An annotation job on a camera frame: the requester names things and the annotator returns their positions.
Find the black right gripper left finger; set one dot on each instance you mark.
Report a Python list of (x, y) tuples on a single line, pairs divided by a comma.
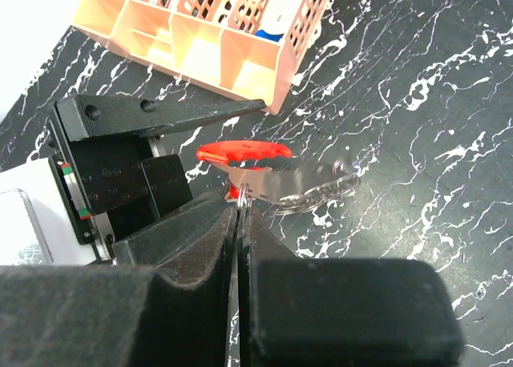
[(173, 315)]

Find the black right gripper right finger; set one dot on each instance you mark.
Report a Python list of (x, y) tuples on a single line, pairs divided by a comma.
[(339, 312)]

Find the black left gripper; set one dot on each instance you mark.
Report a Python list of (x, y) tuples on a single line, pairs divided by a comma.
[(120, 184)]

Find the peach plastic desk organizer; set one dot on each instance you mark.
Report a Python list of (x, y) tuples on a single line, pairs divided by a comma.
[(210, 43)]

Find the white label bottle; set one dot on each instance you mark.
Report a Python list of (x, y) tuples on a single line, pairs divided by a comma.
[(277, 18)]

